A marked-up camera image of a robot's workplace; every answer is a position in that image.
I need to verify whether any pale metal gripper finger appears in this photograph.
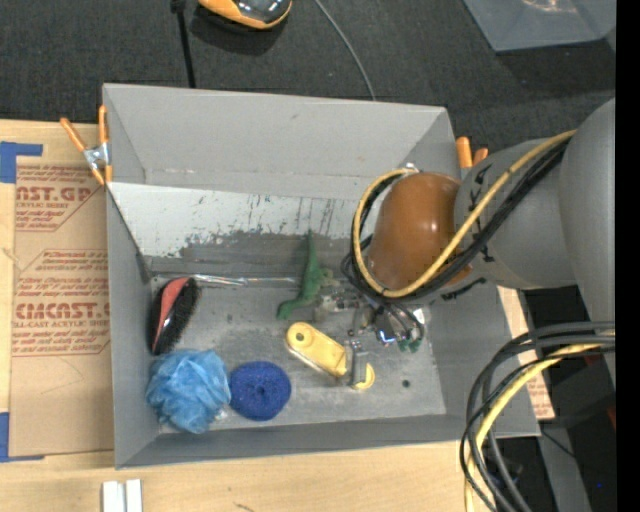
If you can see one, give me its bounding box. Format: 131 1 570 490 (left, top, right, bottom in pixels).
313 292 352 322
345 338 372 387

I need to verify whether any green toy dinosaur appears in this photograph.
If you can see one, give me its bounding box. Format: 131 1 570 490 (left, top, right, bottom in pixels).
275 228 338 322

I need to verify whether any yellow flat plastic tool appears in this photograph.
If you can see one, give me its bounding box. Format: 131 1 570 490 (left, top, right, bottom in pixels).
284 321 376 392

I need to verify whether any dark blue round scrubber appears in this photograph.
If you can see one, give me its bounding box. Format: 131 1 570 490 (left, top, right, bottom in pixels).
228 360 293 422

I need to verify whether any black and red hairbrush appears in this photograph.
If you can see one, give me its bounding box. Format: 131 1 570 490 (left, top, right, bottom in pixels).
147 276 204 357

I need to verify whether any light blue bath pouf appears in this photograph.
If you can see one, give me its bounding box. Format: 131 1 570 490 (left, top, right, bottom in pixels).
144 348 233 435

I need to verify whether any grey metal bin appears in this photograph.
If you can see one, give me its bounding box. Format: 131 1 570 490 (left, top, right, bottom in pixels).
101 83 542 470

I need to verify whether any brown cardboard board red print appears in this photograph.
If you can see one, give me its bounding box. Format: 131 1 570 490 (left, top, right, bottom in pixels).
0 118 557 464

